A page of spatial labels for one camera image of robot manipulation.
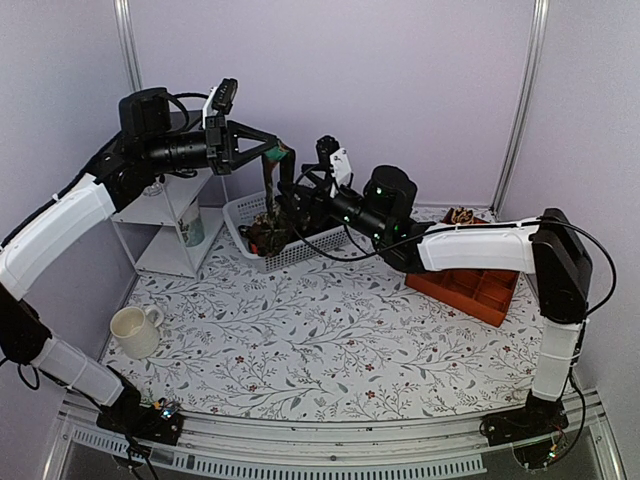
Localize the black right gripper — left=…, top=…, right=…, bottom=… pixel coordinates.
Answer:
left=278, top=163, right=390, bottom=243

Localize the clear drinking glass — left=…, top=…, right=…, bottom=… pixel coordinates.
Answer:
left=143, top=180, right=163, bottom=197

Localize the white shelf with black top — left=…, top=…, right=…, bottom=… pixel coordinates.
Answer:
left=112, top=169, right=224, bottom=278

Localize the white plastic basket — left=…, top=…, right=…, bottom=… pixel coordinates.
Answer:
left=223, top=192, right=351, bottom=274

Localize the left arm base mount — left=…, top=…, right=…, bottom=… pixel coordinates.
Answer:
left=96, top=398, right=184, bottom=446

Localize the green brown patterned tie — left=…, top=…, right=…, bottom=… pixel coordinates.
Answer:
left=239, top=140, right=309, bottom=257

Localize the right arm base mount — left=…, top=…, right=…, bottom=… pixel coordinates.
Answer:
left=479, top=394, right=586, bottom=471

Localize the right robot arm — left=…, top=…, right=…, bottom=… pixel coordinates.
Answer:
left=278, top=147, right=593, bottom=436

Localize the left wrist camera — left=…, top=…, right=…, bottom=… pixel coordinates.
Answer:
left=202, top=78, right=238, bottom=128

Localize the rolled beige patterned tie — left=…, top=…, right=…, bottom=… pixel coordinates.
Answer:
left=444, top=207, right=474, bottom=225

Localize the metal front rail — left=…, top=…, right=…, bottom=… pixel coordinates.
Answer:
left=42, top=387, right=626, bottom=480

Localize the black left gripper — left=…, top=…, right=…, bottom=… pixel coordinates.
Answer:
left=144, top=112, right=279, bottom=175

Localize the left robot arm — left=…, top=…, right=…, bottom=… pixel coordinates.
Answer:
left=1, top=79, right=278, bottom=434

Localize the cream ceramic mug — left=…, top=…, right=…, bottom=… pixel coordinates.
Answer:
left=110, top=305, right=165, bottom=360

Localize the orange compartment tray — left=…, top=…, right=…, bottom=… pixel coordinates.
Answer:
left=404, top=214, right=521, bottom=329

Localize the floral table mat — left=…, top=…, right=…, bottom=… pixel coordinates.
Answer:
left=103, top=231, right=543, bottom=422

